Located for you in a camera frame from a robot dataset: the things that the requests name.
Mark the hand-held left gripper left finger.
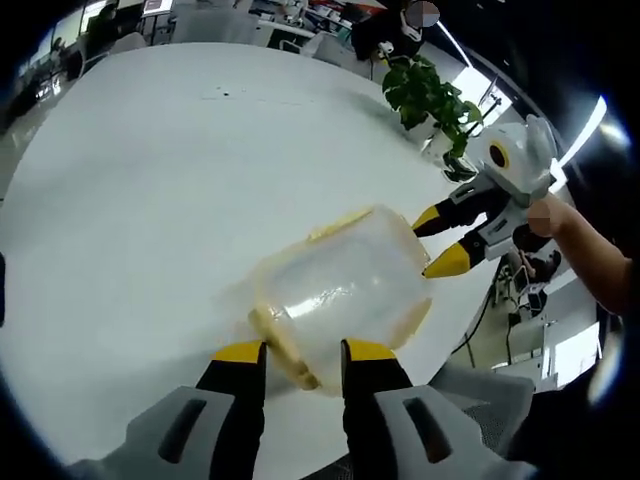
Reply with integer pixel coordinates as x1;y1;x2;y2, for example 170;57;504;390
64;339;269;480

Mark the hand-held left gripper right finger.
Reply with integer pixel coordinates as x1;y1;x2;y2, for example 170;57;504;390
339;338;539;480

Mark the clear container with yellow clips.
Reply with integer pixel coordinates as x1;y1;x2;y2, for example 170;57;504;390
248;205;434;401

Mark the grey mesh office chair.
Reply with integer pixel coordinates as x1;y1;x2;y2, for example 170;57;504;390
428;360;537;459

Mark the potted green plant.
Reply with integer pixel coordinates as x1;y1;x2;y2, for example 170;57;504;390
381;54;485;172

